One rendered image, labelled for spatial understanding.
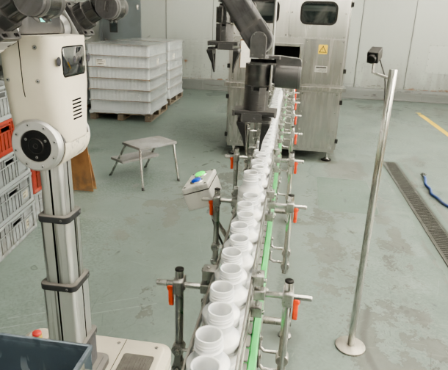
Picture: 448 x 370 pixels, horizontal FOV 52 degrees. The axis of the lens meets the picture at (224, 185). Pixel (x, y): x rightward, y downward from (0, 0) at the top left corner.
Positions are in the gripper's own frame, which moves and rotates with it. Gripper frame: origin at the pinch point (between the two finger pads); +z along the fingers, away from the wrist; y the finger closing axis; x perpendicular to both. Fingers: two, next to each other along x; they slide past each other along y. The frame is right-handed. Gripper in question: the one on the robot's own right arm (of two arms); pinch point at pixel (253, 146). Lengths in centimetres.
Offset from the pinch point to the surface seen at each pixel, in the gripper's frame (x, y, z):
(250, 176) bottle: -1.6, 0.2, 7.1
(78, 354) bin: -39, -28, 34
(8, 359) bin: -38, -44, 38
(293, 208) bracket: 10.3, 11.6, 19.0
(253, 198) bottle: -7.4, 1.4, 10.5
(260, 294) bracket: -34.0, 5.6, 18.9
